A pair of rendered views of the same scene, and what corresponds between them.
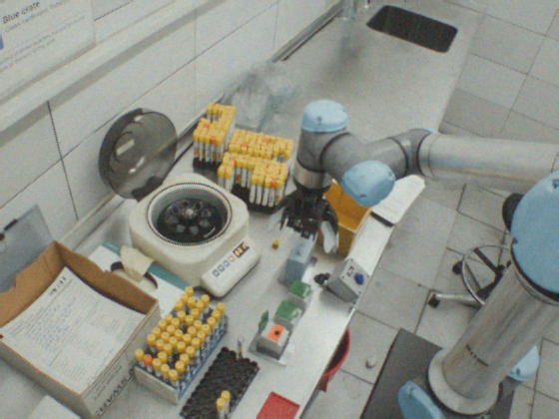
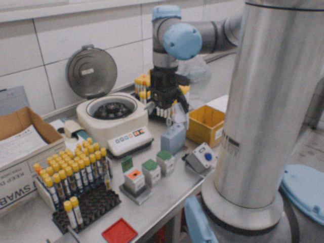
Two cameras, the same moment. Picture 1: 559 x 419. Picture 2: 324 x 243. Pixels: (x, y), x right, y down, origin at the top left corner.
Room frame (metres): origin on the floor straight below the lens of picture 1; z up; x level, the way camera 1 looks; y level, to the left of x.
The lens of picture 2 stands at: (0.06, -0.31, 1.47)
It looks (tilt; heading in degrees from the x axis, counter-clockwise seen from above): 32 degrees down; 24
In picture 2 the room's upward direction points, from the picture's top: straight up
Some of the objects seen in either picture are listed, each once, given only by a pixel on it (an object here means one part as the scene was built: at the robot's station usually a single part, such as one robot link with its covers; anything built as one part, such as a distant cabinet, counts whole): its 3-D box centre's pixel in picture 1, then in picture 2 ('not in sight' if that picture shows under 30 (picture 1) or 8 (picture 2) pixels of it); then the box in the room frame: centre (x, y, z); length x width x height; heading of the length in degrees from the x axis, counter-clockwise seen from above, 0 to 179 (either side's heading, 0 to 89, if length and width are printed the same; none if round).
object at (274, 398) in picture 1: (279, 412); (119, 233); (0.37, -0.06, 0.88); 0.07 x 0.07 x 0.01; 69
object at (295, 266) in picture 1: (299, 257); (173, 141); (0.74, -0.07, 0.92); 0.10 x 0.07 x 0.10; 166
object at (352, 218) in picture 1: (338, 218); (207, 126); (0.88, -0.15, 0.92); 0.13 x 0.13 x 0.10; 67
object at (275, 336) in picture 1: (273, 339); (134, 181); (0.51, -0.03, 0.92); 0.05 x 0.04 x 0.06; 72
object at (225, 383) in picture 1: (221, 380); (84, 197); (0.40, 0.06, 0.93); 0.17 x 0.09 x 0.11; 160
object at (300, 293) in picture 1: (299, 296); (165, 162); (0.64, -0.07, 0.91); 0.05 x 0.04 x 0.07; 69
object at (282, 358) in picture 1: (272, 345); (135, 188); (0.51, -0.03, 0.89); 0.09 x 0.05 x 0.04; 72
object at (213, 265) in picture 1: (195, 232); (115, 121); (0.76, 0.19, 0.94); 0.30 x 0.24 x 0.12; 60
